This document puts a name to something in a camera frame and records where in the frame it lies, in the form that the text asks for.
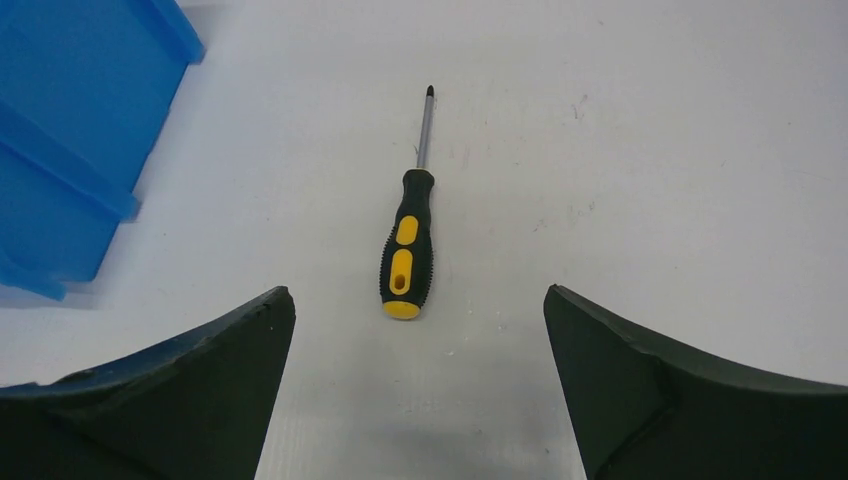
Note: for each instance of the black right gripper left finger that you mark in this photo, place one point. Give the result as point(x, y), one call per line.
point(194, 406)

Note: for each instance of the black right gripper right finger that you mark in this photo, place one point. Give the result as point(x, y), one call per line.
point(646, 406)

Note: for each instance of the black yellow screwdriver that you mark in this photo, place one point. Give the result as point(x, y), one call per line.
point(406, 269)

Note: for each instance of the blue plastic bin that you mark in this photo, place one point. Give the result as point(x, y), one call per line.
point(86, 87)

